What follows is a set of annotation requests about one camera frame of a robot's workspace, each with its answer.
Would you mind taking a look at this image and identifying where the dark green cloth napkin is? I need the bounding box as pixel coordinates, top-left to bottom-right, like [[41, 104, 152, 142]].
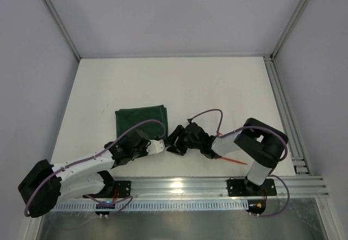
[[115, 105, 168, 139]]

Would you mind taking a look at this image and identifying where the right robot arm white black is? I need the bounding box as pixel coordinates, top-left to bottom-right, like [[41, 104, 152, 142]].
[[164, 118, 289, 195]]

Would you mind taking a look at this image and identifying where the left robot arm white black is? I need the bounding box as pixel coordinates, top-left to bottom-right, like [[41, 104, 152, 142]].
[[18, 132, 164, 218]]

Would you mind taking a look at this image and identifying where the orange plastic fork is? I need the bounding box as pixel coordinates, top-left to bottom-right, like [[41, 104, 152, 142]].
[[220, 157, 248, 165]]

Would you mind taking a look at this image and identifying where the left black controller board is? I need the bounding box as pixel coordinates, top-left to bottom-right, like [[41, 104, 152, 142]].
[[95, 201, 115, 218]]

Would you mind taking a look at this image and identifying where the black controller board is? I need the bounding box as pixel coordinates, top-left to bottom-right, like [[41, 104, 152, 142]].
[[246, 200, 266, 217], [95, 201, 115, 218]]

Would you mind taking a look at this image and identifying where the right black controller board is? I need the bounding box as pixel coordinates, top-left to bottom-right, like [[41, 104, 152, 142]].
[[246, 200, 266, 217]]

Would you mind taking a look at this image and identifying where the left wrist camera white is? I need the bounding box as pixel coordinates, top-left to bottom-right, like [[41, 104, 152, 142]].
[[146, 139, 166, 155]]

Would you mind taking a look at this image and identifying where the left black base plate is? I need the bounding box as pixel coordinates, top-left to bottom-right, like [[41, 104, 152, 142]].
[[100, 181, 132, 199]]

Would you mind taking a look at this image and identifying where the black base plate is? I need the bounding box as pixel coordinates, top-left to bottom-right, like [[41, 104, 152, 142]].
[[100, 181, 132, 199], [226, 179, 277, 197]]

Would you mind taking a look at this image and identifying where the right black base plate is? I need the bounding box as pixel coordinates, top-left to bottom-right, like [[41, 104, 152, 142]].
[[226, 179, 277, 197]]

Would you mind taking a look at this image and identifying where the slotted grey cable duct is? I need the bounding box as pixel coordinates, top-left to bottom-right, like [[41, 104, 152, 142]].
[[52, 199, 247, 212]]

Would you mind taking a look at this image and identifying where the right aluminium side rail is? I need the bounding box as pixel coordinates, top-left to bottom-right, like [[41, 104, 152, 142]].
[[263, 54, 312, 176]]

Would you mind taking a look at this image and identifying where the aluminium front rail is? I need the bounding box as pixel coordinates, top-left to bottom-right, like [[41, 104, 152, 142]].
[[114, 176, 329, 199]]

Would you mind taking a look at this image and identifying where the left aluminium corner post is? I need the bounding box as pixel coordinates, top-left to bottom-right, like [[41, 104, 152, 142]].
[[42, 0, 81, 62]]

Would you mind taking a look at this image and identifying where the aluminium corner post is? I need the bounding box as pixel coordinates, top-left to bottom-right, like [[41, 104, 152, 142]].
[[42, 0, 81, 62], [270, 0, 310, 60]]

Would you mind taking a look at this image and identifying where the right aluminium corner post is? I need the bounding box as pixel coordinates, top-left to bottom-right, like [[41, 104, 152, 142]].
[[270, 0, 310, 60]]

